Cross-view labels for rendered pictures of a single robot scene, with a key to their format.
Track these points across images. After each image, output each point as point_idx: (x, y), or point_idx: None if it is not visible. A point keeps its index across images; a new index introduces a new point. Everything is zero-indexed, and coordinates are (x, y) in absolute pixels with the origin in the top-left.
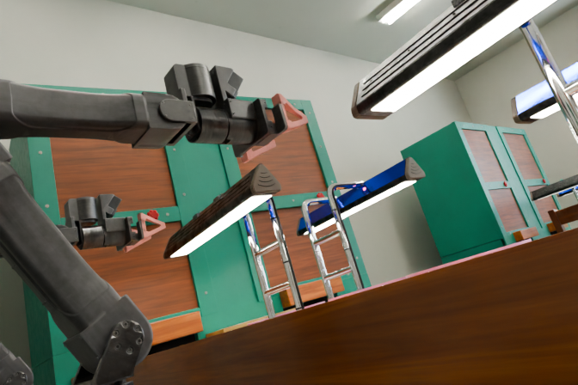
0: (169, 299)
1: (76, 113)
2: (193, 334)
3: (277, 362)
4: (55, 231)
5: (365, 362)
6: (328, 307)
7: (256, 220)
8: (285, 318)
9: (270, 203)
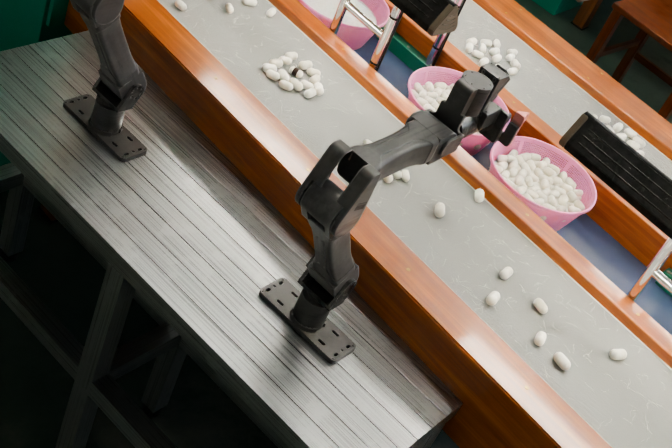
0: None
1: (396, 169)
2: None
3: (409, 319)
4: (349, 242)
5: (457, 374)
6: (458, 346)
7: None
8: (431, 318)
9: None
